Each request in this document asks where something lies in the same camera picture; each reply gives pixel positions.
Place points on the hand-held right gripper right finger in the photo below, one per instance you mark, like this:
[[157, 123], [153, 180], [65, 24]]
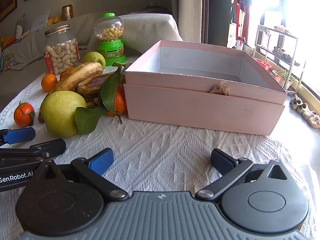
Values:
[[222, 161]]

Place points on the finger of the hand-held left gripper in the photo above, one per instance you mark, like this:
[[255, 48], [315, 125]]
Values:
[[18, 135], [53, 147]]

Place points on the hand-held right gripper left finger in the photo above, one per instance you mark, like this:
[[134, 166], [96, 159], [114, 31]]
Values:
[[101, 161]]

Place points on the yellow pear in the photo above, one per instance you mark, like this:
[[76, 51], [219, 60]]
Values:
[[58, 112]]

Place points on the pink cardboard box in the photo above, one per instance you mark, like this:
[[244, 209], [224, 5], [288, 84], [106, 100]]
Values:
[[200, 110]]

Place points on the tangerine with green leaves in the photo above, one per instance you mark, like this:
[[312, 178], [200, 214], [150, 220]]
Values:
[[120, 103]]

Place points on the dark overripe banana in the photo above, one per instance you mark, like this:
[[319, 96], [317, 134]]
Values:
[[92, 86]]

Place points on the green pear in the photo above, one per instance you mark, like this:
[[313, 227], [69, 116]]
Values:
[[93, 57]]

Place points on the white textured tablecloth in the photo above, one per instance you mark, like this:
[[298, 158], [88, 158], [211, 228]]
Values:
[[162, 145]]

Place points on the jute twine knot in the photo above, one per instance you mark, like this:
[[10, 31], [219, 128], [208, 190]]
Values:
[[220, 90]]

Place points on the orange printed bag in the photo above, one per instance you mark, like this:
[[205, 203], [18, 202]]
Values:
[[5, 52]]

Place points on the clear jar of peanuts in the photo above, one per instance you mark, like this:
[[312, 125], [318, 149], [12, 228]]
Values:
[[62, 52]]

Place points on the beige small shoe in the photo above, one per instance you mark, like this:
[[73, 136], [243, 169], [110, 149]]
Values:
[[296, 102], [310, 115], [303, 107], [315, 121]]

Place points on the potted green plant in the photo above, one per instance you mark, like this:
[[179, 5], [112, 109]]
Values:
[[283, 80]]

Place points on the white plush toy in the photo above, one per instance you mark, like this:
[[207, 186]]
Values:
[[18, 31]]

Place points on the red plastic basin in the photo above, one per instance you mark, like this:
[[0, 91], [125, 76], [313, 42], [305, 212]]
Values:
[[262, 64]]

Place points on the green gumball dispenser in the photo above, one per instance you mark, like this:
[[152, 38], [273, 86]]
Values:
[[111, 52]]

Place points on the white paper card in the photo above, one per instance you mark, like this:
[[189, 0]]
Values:
[[40, 21]]

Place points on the yellow soft toy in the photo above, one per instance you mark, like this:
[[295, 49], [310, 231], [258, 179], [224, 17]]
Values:
[[55, 19]]

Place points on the group of stored shoes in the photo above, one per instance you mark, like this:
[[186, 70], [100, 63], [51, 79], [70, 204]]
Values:
[[280, 51]]

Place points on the white tote bag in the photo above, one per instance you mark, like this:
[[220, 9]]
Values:
[[232, 32]]

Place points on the metal shoe rack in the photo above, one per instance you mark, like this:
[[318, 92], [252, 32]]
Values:
[[260, 37]]

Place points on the brass tin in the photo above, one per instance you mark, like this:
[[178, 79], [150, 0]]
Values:
[[67, 12]]

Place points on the beige pillow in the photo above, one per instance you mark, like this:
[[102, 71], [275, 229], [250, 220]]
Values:
[[147, 30]]

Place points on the beige curtain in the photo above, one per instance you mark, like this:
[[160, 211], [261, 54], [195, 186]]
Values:
[[192, 10]]

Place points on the white wall outlet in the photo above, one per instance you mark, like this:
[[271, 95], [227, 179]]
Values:
[[156, 3]]

